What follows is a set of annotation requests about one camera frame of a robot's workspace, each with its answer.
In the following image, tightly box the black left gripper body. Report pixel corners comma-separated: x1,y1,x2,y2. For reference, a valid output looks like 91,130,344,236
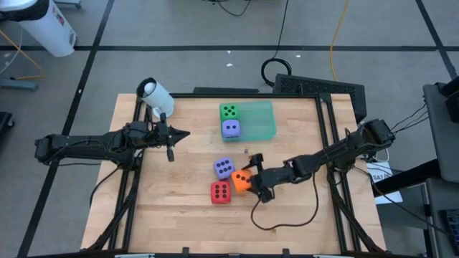
143,113,176,163

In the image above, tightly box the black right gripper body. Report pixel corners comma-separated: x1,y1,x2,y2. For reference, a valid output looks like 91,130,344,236
250,153,293,204

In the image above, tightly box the orange foam die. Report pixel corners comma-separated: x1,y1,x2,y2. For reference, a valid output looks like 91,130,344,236
231,169,254,194

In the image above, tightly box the purple foam die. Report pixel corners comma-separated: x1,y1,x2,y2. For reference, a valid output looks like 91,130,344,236
213,157,237,181
220,119,242,140

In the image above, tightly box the red foam die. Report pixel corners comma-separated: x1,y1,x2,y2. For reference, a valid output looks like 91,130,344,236
210,181,232,205

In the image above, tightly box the teal translucent plastic bin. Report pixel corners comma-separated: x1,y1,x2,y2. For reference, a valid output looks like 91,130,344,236
219,100,278,143

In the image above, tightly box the green foam die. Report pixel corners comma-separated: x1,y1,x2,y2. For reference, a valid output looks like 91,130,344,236
219,103,240,123

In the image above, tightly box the white paper label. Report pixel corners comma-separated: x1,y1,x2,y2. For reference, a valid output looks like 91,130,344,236
366,163,404,205

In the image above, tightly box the grey floor foot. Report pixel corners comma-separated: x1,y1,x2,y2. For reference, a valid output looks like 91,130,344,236
0,77,39,92

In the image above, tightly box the white trash bin black lid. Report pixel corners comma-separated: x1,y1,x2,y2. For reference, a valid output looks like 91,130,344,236
0,0,77,58

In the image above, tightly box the black floor equipment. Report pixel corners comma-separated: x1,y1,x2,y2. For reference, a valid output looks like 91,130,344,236
0,111,15,132

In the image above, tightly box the black keyboard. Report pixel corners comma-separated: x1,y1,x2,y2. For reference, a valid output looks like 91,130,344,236
440,209,459,248

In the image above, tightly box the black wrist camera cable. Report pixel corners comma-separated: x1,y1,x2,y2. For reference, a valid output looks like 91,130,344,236
250,171,320,231

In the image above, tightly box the black aluminium table frame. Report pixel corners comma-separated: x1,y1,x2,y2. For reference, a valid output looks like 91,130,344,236
81,92,387,258

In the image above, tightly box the black coiled cable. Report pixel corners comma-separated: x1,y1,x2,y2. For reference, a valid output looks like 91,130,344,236
260,0,293,88

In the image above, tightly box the yellow cable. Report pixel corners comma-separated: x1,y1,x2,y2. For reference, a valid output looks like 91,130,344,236
328,0,351,82
0,28,46,80

